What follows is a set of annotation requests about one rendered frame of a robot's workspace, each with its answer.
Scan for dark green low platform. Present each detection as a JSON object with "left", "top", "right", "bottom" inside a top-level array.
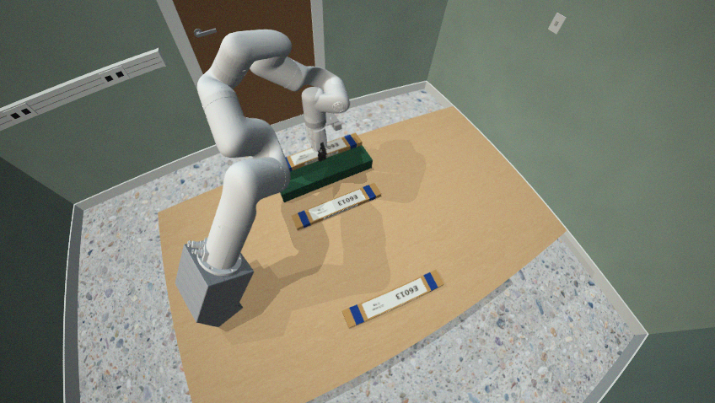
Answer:
[{"left": 280, "top": 145, "right": 373, "bottom": 202}]

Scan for tan welding electrode pack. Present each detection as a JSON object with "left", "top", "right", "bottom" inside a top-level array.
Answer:
[{"left": 292, "top": 183, "right": 381, "bottom": 230}]

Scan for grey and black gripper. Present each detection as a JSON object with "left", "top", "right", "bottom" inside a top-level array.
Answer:
[{"left": 306, "top": 126, "right": 327, "bottom": 162}]

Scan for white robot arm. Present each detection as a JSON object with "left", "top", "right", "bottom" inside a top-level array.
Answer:
[{"left": 187, "top": 30, "right": 350, "bottom": 277}]

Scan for tan cardboard pack with blue bands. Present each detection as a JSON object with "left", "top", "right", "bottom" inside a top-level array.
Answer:
[{"left": 342, "top": 270, "right": 444, "bottom": 328}]

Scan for cardboard welding electrode pack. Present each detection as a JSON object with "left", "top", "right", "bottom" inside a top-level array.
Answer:
[{"left": 285, "top": 132, "right": 363, "bottom": 171}]

